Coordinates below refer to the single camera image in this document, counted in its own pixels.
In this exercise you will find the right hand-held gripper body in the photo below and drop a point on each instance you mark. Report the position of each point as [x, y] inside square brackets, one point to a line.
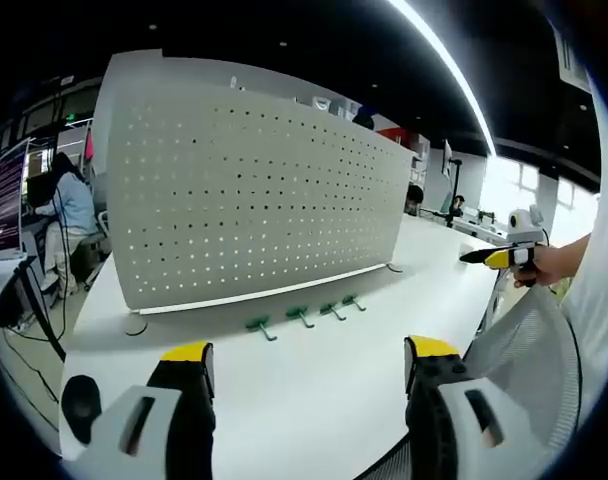
[523, 230]

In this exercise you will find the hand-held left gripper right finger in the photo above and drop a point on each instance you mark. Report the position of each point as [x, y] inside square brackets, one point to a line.
[449, 425]

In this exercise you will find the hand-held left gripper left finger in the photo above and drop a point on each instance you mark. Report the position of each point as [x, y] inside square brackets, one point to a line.
[149, 430]

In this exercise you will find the green hook assembly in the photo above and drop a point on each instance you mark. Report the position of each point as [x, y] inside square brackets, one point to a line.
[331, 310]
[299, 315]
[260, 327]
[353, 301]

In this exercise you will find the white perforated mounting plate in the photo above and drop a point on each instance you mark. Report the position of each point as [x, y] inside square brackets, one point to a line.
[244, 200]

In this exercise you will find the person's right hand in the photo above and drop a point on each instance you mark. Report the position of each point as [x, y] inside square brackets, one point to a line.
[546, 267]

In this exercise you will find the person's white shirt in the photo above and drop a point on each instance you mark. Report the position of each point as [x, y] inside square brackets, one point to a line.
[606, 250]

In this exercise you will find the grey mesh office chair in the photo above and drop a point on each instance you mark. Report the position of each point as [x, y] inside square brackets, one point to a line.
[529, 350]

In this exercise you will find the ceiling light strip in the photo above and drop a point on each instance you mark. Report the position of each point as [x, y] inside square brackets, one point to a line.
[459, 75]

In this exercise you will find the white hanging sign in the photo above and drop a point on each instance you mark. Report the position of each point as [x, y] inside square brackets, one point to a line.
[571, 55]

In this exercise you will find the computer monitor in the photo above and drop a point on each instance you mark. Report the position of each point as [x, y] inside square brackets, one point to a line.
[1, 200]

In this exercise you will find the white desk partition panel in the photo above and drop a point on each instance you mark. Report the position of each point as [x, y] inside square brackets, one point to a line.
[134, 70]

